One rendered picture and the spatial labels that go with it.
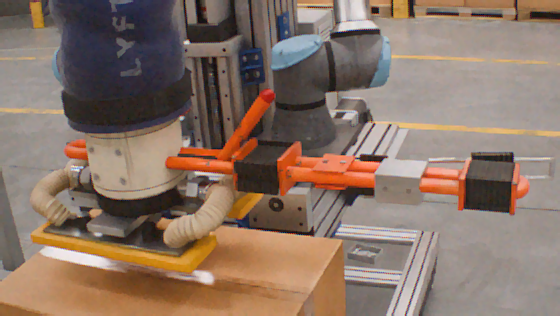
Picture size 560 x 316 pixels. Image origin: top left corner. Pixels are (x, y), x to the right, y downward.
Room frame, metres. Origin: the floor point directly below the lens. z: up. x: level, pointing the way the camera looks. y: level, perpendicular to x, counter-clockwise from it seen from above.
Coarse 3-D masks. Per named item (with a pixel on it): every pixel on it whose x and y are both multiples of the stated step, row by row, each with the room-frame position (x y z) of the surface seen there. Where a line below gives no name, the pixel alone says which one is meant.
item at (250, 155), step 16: (256, 144) 1.06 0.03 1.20; (272, 144) 1.05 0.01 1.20; (288, 144) 1.04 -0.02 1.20; (240, 160) 0.98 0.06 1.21; (256, 160) 1.00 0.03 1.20; (272, 160) 0.99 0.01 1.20; (288, 160) 0.98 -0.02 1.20; (240, 176) 0.99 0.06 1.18; (256, 176) 0.97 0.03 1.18; (272, 176) 0.96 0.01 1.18; (256, 192) 0.97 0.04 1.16; (272, 192) 0.96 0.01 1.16
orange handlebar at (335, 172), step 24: (72, 144) 1.17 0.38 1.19; (192, 168) 1.03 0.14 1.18; (216, 168) 1.01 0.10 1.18; (288, 168) 0.97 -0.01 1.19; (312, 168) 0.99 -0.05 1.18; (336, 168) 0.94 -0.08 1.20; (360, 168) 0.96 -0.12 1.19; (432, 168) 0.92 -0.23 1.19; (432, 192) 0.88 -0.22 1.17; (456, 192) 0.86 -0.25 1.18; (528, 192) 0.84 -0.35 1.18
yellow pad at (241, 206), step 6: (252, 192) 1.15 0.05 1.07; (240, 198) 1.13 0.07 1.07; (246, 198) 1.13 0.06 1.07; (252, 198) 1.13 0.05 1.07; (258, 198) 1.15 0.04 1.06; (234, 204) 1.11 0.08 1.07; (240, 204) 1.11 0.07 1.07; (246, 204) 1.11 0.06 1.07; (252, 204) 1.13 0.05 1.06; (234, 210) 1.09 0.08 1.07; (240, 210) 1.09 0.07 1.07; (246, 210) 1.11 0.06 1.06; (228, 216) 1.10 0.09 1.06; (234, 216) 1.09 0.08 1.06; (240, 216) 1.09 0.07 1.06
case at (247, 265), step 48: (240, 240) 1.21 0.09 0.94; (288, 240) 1.19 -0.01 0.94; (336, 240) 1.18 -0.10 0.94; (0, 288) 1.08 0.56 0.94; (48, 288) 1.07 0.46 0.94; (96, 288) 1.06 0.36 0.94; (144, 288) 1.06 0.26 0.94; (192, 288) 1.05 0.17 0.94; (240, 288) 1.03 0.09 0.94; (288, 288) 1.02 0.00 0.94; (336, 288) 1.13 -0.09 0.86
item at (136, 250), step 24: (72, 216) 1.10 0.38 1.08; (48, 240) 1.03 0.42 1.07; (72, 240) 1.02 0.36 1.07; (96, 240) 1.00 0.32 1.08; (120, 240) 1.00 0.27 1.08; (144, 240) 0.99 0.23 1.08; (216, 240) 1.00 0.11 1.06; (144, 264) 0.95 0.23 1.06; (168, 264) 0.93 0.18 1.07; (192, 264) 0.92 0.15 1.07
